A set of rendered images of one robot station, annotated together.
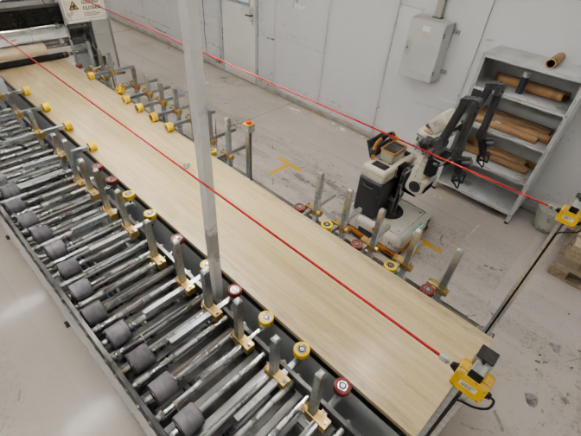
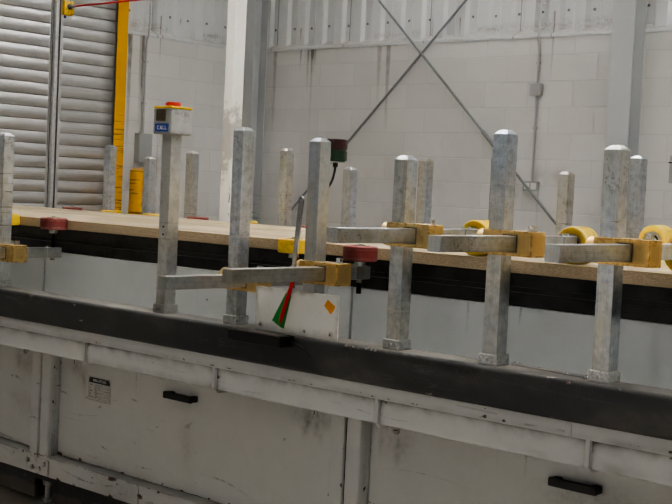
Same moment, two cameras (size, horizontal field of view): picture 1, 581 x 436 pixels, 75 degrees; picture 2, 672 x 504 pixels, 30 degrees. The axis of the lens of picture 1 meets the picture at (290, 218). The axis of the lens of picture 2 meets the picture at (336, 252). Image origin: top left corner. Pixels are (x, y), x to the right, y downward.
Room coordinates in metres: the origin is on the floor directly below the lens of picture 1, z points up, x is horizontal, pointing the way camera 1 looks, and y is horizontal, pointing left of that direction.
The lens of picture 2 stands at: (5.80, 0.87, 1.04)
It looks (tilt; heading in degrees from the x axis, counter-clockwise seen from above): 3 degrees down; 181
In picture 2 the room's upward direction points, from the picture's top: 3 degrees clockwise
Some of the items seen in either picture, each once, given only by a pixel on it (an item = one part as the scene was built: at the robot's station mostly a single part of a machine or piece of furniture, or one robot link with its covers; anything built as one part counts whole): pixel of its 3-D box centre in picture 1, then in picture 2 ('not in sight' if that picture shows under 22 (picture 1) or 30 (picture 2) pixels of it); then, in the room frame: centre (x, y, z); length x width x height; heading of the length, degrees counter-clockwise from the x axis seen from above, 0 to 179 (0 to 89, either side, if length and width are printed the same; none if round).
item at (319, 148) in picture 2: (210, 134); (315, 244); (2.98, 0.76, 0.91); 0.04 x 0.04 x 0.48; 49
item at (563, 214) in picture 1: (520, 279); not in sight; (1.27, -1.15, 1.20); 0.15 x 0.12 x 1.00; 49
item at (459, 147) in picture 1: (466, 130); not in sight; (2.45, -1.16, 1.40); 0.11 x 0.06 x 0.43; 140
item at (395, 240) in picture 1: (386, 219); not in sight; (2.92, -0.95, 0.16); 0.67 x 0.64 x 0.25; 49
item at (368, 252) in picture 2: not in sight; (359, 268); (2.92, 0.86, 0.85); 0.08 x 0.08 x 0.11
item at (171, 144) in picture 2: (249, 157); (168, 223); (2.64, 0.37, 0.93); 0.05 x 0.05 x 0.45; 49
